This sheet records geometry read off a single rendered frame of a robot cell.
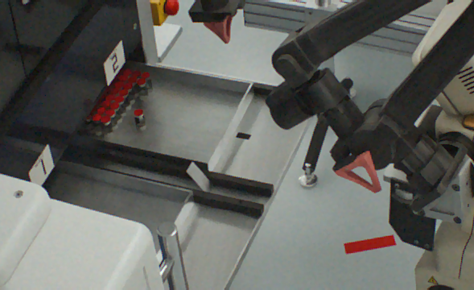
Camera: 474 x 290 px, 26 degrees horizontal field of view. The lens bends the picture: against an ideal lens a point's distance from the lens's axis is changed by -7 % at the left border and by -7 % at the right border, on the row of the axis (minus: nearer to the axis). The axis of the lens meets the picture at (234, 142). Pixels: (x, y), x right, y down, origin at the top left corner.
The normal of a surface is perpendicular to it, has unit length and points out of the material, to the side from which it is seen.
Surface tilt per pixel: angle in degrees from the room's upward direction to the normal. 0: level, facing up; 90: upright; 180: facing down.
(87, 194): 0
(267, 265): 0
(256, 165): 0
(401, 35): 90
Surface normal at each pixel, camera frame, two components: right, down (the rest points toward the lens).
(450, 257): -0.51, 0.61
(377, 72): -0.08, -0.73
